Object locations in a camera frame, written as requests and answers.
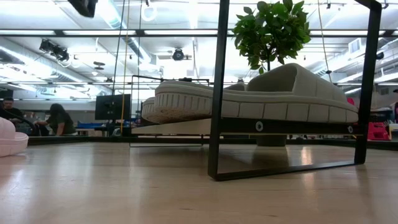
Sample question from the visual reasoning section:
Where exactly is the black aluminium table frame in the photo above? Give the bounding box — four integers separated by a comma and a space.
27, 135, 398, 152

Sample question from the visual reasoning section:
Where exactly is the green potted plant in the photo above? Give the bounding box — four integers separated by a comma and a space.
231, 0, 312, 147

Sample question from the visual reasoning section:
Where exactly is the pink rubber slide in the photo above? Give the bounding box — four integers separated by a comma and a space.
0, 117, 30, 158

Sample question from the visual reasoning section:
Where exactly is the person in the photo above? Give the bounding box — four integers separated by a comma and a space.
33, 103, 78, 137
0, 96, 35, 137

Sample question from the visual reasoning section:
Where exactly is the black hanging cable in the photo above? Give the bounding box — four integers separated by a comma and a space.
111, 0, 126, 96

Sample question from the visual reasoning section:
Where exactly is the black ceiling camera cluster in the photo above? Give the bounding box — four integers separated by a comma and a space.
39, 39, 70, 63

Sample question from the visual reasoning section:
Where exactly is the wooden shelf with black frame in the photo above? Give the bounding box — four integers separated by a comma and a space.
129, 0, 383, 182

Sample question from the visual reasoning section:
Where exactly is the grey rubber slide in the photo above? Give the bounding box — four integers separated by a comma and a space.
154, 62, 359, 124
141, 81, 247, 123

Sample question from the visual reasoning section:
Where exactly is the black monitor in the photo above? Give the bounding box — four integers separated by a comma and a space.
94, 93, 132, 121

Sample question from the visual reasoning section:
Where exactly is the round black ceiling lamp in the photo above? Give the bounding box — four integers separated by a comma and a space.
172, 47, 185, 62

